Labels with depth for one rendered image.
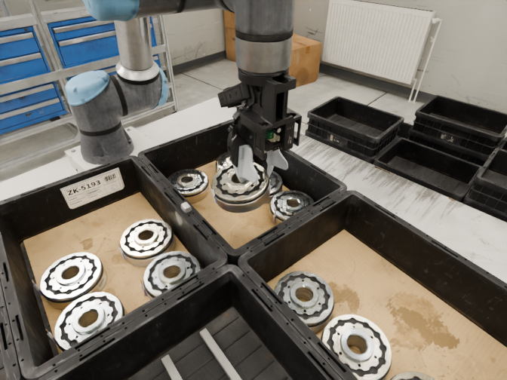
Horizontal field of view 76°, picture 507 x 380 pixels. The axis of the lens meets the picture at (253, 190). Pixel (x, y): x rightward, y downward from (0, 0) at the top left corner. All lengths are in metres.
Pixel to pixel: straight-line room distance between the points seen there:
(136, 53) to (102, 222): 0.44
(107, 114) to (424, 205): 0.95
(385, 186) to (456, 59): 2.49
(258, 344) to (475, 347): 0.34
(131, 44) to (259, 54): 0.55
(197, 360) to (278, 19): 0.49
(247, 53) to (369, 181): 0.77
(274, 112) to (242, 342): 0.36
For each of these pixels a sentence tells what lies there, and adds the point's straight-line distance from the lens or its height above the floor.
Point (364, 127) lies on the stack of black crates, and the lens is 1.90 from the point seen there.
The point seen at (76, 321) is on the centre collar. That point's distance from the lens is 0.61.
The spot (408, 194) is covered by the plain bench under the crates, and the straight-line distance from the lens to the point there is 1.11.
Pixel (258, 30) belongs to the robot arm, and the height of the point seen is 1.25.
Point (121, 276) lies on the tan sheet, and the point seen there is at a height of 0.83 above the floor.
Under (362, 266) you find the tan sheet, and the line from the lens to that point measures 0.69.
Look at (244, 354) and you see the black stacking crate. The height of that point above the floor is 0.83.
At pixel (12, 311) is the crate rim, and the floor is 0.93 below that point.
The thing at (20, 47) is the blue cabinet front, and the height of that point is 0.78.
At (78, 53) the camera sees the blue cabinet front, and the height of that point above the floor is 0.68.
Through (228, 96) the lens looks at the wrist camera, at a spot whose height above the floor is 1.13.
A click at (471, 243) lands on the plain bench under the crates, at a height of 0.70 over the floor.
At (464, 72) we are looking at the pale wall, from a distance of 3.51.
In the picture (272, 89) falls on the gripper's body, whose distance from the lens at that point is 0.44.
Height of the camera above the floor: 1.35
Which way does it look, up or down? 40 degrees down
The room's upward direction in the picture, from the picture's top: straight up
